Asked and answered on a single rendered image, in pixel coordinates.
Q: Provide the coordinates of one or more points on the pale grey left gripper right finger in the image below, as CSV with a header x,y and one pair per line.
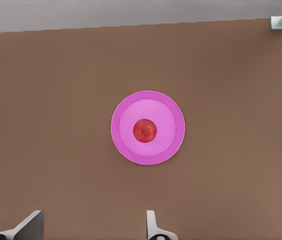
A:
x,y
152,225

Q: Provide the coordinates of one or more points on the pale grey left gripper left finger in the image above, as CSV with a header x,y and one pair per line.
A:
x,y
28,226

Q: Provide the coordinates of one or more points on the red apple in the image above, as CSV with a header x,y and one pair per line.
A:
x,y
145,130

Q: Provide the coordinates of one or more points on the pink round plate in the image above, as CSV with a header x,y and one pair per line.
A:
x,y
130,150

